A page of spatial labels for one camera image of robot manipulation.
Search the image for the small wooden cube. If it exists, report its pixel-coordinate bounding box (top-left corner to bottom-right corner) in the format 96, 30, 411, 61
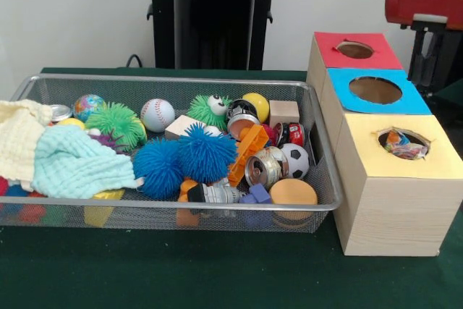
269, 101, 300, 127
165, 115, 203, 140

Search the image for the blue spiky ball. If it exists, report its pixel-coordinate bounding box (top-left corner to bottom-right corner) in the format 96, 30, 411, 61
132, 139, 185, 200
179, 124, 238, 185

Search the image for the yellow ball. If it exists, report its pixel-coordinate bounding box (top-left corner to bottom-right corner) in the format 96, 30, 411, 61
242, 93, 270, 123

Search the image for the cream yellow cloth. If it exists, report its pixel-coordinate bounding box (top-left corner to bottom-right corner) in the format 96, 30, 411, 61
0, 99, 53, 181

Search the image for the black white toy soccer ball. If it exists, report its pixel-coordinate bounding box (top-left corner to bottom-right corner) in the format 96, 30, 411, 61
279, 143, 310, 180

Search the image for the shallow clear mesh bin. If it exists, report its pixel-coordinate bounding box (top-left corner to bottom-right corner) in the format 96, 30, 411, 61
0, 72, 345, 234

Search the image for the multicolour print cloth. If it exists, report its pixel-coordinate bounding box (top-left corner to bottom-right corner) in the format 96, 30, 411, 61
383, 130, 429, 161

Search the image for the large light green spiky ball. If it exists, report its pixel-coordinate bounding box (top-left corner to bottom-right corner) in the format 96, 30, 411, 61
85, 103, 148, 152

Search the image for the silver drinks can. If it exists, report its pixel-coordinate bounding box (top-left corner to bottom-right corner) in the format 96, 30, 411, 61
244, 148, 284, 190

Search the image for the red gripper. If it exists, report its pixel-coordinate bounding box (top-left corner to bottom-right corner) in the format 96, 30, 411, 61
384, 0, 463, 93

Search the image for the orange plastic toy brick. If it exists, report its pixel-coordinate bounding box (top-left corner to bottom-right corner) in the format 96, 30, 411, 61
228, 124, 270, 188

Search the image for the peach orange ball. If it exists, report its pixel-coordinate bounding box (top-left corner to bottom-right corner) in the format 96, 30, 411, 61
269, 179, 319, 207

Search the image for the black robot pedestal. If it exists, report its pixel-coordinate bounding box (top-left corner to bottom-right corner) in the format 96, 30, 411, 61
140, 0, 292, 71

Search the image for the white toy baseball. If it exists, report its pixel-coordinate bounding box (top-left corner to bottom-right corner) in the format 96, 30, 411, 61
140, 99, 177, 133

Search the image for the mint green cloth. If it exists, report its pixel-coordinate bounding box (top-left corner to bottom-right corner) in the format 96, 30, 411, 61
30, 124, 144, 199

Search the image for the wooden box with three holes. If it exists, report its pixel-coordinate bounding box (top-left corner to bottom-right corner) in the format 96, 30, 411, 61
307, 32, 463, 258

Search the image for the globe print ball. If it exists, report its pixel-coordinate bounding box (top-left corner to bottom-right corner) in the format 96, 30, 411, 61
73, 94, 107, 123

